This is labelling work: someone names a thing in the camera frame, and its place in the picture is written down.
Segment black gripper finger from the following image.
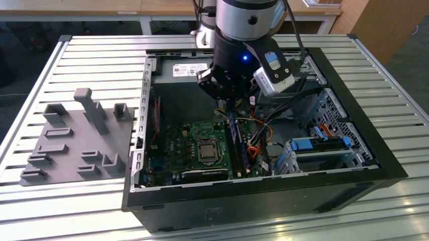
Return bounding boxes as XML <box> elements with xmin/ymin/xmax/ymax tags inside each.
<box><xmin>196</xmin><ymin>64</ymin><xmax>233</xmax><ymax>111</ymax></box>
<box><xmin>233</xmin><ymin>78</ymin><xmax>258</xmax><ymax>111</ymax></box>

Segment blue RAM stick with label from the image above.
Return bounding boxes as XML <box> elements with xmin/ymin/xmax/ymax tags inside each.
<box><xmin>227</xmin><ymin>100</ymin><xmax>243</xmax><ymax>174</ymax></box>

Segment grey power supply box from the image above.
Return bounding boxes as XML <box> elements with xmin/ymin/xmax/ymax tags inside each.
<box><xmin>156</xmin><ymin>59</ymin><xmax>222</xmax><ymax>122</ymax></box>

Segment green motherboard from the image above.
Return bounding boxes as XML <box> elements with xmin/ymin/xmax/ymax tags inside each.
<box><xmin>146</xmin><ymin>119</ymin><xmax>269</xmax><ymax>188</ymax></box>

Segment silver CPU in socket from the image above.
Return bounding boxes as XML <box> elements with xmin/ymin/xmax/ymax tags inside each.
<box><xmin>196</xmin><ymin>143</ymin><xmax>220</xmax><ymax>163</ymax></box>

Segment hard disk in blue carrier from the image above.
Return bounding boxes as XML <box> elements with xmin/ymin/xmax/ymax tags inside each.
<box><xmin>289</xmin><ymin>136</ymin><xmax>351</xmax><ymax>153</ymax></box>

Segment black graphics card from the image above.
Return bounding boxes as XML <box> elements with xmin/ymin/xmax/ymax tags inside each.
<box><xmin>180</xmin><ymin>167</ymin><xmax>230</xmax><ymax>183</ymax></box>

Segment wooden cabinet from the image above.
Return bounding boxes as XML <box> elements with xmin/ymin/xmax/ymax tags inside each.
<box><xmin>330</xmin><ymin>0</ymin><xmax>429</xmax><ymax>66</ymax></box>

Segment black open PC case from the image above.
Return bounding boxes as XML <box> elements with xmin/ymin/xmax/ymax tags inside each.
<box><xmin>122</xmin><ymin>46</ymin><xmax>409</xmax><ymax>233</ymax></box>

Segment grey parts rack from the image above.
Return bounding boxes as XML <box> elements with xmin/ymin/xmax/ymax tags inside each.
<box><xmin>20</xmin><ymin>87</ymin><xmax>140</xmax><ymax>188</ymax></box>

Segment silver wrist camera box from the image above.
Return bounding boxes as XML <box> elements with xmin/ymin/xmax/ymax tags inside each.
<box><xmin>253</xmin><ymin>50</ymin><xmax>297</xmax><ymax>98</ymax></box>

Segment yellow wire bundle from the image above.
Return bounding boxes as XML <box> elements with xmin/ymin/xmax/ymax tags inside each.
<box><xmin>215</xmin><ymin>100</ymin><xmax>245</xmax><ymax>116</ymax></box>

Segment thick black cable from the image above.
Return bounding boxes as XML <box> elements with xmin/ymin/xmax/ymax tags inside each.
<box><xmin>254</xmin><ymin>86</ymin><xmax>329</xmax><ymax>151</ymax></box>

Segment thin arm cable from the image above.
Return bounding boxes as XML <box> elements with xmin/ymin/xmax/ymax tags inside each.
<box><xmin>191</xmin><ymin>0</ymin><xmax>203</xmax><ymax>36</ymax></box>

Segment black camera cable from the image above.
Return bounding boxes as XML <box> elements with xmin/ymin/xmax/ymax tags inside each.
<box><xmin>282</xmin><ymin>0</ymin><xmax>307</xmax><ymax>64</ymax></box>

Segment thin red wire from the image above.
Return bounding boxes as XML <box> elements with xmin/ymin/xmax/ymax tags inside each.
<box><xmin>148</xmin><ymin>97</ymin><xmax>162</xmax><ymax>149</ymax></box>

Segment orange wire bundle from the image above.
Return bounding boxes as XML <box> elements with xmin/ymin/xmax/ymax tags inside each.
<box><xmin>247</xmin><ymin>146</ymin><xmax>266</xmax><ymax>160</ymax></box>

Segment orange and blue disk wires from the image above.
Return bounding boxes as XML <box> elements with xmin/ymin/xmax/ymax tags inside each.
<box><xmin>314</xmin><ymin>124</ymin><xmax>337</xmax><ymax>140</ymax></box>

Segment wooden desk with white frame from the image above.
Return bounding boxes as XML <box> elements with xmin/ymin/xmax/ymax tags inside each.
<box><xmin>0</xmin><ymin>0</ymin><xmax>343</xmax><ymax>35</ymax></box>

